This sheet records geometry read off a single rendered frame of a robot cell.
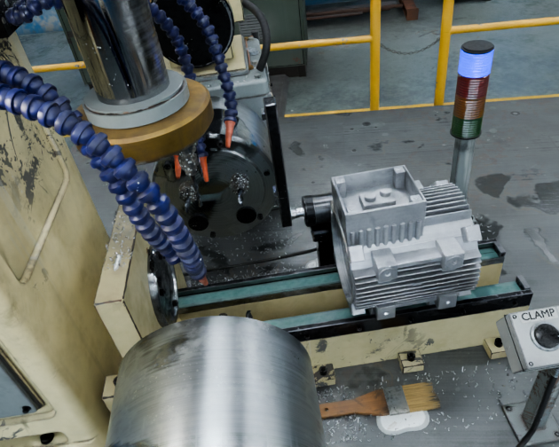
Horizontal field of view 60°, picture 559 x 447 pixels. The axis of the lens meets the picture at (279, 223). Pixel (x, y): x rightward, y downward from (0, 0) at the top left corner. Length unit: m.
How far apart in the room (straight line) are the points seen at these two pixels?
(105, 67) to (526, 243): 0.95
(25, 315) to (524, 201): 1.11
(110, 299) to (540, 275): 0.86
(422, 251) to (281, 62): 3.33
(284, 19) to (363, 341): 3.22
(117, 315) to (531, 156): 1.19
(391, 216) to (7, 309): 0.52
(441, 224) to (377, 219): 0.11
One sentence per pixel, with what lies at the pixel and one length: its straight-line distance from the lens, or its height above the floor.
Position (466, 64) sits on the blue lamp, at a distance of 1.05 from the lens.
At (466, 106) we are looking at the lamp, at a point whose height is 1.10.
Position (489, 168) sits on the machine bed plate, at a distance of 1.45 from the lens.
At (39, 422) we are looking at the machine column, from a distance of 0.86.
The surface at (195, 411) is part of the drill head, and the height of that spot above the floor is 1.16.
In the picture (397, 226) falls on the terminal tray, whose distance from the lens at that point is 0.75.
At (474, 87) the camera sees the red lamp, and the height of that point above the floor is 1.15.
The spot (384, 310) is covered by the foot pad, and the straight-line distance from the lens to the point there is 0.80.
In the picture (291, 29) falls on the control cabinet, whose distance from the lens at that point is 3.91.
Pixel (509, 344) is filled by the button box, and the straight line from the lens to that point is 0.71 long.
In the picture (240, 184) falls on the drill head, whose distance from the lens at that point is 0.93.
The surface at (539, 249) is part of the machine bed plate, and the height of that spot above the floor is 0.80.
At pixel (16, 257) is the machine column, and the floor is 1.20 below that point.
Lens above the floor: 1.59
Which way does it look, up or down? 39 degrees down
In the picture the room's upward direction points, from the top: 9 degrees counter-clockwise
